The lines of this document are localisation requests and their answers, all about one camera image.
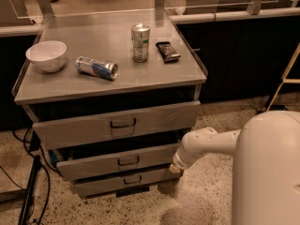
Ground blue silver can lying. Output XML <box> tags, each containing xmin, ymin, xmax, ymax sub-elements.
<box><xmin>75</xmin><ymin>56</ymin><xmax>118</xmax><ymax>81</ymax></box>

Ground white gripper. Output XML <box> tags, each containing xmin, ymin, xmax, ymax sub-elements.
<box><xmin>169</xmin><ymin>148</ymin><xmax>196</xmax><ymax>173</ymax></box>

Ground grey bottom drawer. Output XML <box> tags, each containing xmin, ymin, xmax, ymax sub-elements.
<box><xmin>74</xmin><ymin>166</ymin><xmax>182</xmax><ymax>198</ymax></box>

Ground grey metal drawer cabinet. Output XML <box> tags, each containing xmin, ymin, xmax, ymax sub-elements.
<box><xmin>15</xmin><ymin>9</ymin><xmax>206</xmax><ymax>187</ymax></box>

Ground grey drawer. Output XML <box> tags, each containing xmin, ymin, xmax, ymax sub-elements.
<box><xmin>57</xmin><ymin>132</ymin><xmax>179</xmax><ymax>180</ymax></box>
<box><xmin>74</xmin><ymin>166</ymin><xmax>182</xmax><ymax>198</ymax></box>
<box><xmin>33</xmin><ymin>101</ymin><xmax>201</xmax><ymax>150</ymax></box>

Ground black bar on floor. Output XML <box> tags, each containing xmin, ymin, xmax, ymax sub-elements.
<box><xmin>18</xmin><ymin>155</ymin><xmax>41</xmax><ymax>225</ymax></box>

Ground white bowl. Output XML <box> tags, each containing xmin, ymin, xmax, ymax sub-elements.
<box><xmin>25</xmin><ymin>40</ymin><xmax>68</xmax><ymax>73</ymax></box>

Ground grey top drawer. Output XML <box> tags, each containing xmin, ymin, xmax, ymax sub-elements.
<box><xmin>33</xmin><ymin>101</ymin><xmax>201</xmax><ymax>150</ymax></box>

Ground black floor cables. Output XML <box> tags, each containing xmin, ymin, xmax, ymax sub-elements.
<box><xmin>0</xmin><ymin>127</ymin><xmax>67</xmax><ymax>225</ymax></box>

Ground yellow wheeled cart frame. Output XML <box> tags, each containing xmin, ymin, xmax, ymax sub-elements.
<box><xmin>264</xmin><ymin>42</ymin><xmax>300</xmax><ymax>112</ymax></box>

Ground white horizontal rail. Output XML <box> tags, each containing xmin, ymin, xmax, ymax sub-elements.
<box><xmin>169</xmin><ymin>7</ymin><xmax>300</xmax><ymax>24</ymax></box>

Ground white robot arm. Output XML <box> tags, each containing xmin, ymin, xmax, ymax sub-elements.
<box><xmin>170</xmin><ymin>111</ymin><xmax>300</xmax><ymax>225</ymax></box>

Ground silver green upright can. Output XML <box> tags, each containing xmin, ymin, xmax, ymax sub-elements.
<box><xmin>131</xmin><ymin>23</ymin><xmax>150</xmax><ymax>62</ymax></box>

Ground dark chocolate bar wrapper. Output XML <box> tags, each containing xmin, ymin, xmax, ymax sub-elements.
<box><xmin>156</xmin><ymin>41</ymin><xmax>181</xmax><ymax>63</ymax></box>

